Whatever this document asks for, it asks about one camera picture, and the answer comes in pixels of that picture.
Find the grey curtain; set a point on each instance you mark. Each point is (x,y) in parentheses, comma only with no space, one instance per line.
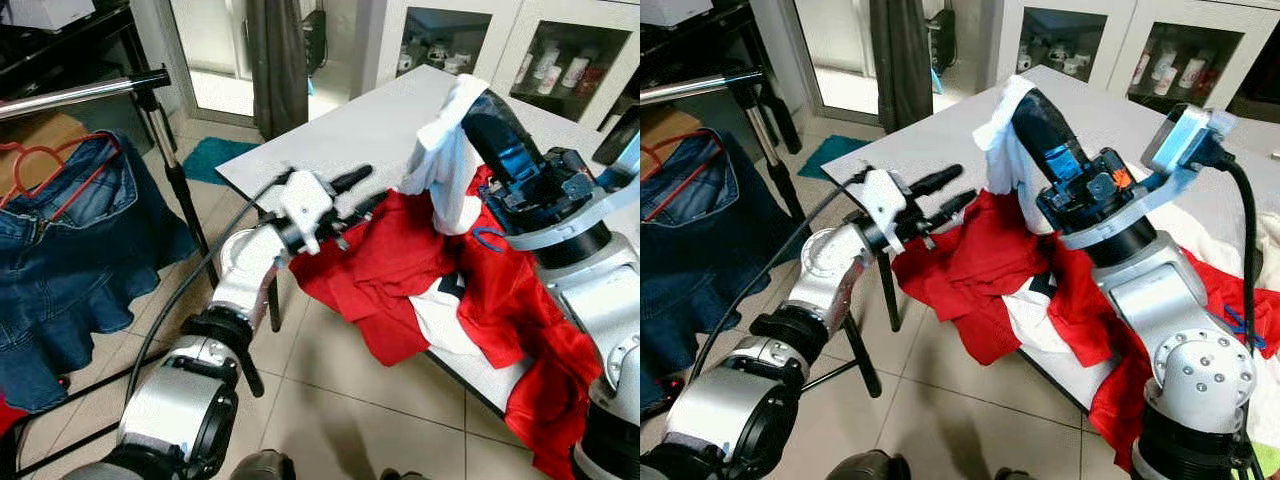
(277,60)
(900,60)

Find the blue denim jeans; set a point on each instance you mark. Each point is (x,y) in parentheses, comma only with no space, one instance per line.
(700,270)
(80,270)

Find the dark left robot foot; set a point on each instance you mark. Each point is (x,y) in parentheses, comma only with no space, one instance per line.
(262,467)
(865,467)

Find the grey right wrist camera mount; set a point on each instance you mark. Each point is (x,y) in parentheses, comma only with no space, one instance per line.
(1185,140)
(580,215)

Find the white shirt green patch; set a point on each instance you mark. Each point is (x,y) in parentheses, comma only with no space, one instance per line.
(1268,458)

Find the black desk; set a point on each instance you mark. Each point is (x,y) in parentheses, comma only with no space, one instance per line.
(690,50)
(60,55)

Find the red polo shirt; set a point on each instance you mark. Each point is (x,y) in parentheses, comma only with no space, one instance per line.
(520,310)
(1100,320)

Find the dark robot foot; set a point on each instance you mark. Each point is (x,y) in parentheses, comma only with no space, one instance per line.
(1012,474)
(865,467)
(403,474)
(262,467)

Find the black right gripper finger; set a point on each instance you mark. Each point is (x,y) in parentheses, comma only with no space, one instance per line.
(1048,130)
(500,130)

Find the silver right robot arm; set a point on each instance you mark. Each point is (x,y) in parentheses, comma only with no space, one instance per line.
(1180,320)
(595,300)

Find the dark right robot foot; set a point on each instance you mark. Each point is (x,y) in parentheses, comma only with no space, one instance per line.
(1012,474)
(403,474)

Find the teal floor mat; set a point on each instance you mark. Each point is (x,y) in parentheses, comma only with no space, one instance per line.
(220,160)
(832,157)

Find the white T-shirt red black print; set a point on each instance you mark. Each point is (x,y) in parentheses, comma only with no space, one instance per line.
(1005,150)
(440,160)

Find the white device box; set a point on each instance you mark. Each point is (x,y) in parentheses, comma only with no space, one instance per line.
(672,10)
(45,12)

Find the pink hanger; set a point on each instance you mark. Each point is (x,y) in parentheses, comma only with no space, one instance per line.
(695,170)
(95,165)

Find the white table black legs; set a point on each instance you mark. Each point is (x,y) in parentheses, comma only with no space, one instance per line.
(380,110)
(960,120)

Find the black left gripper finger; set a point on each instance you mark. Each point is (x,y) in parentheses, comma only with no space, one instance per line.
(365,208)
(352,180)
(950,207)
(935,180)

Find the white glass door cabinet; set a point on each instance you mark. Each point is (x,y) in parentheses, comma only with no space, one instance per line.
(500,20)
(1120,20)

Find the chrome and black clothes rack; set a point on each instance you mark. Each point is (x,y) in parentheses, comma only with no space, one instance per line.
(185,200)
(775,180)

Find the brown cardboard box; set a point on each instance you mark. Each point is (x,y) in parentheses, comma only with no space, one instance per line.
(40,135)
(660,125)

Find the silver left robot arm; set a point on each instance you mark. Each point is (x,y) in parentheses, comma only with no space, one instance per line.
(170,400)
(730,400)

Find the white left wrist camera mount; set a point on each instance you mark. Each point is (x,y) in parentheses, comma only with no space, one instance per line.
(305,200)
(885,200)

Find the large white garment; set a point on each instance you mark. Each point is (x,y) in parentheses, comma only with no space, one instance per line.
(1230,225)

